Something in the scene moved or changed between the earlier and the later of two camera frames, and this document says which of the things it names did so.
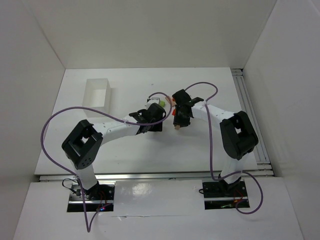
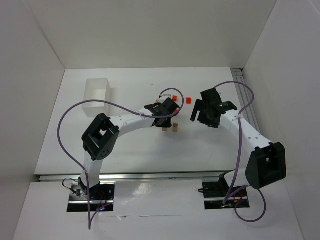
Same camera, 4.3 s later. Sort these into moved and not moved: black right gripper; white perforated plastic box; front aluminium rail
Moved: black right gripper
Not moved: front aluminium rail; white perforated plastic box
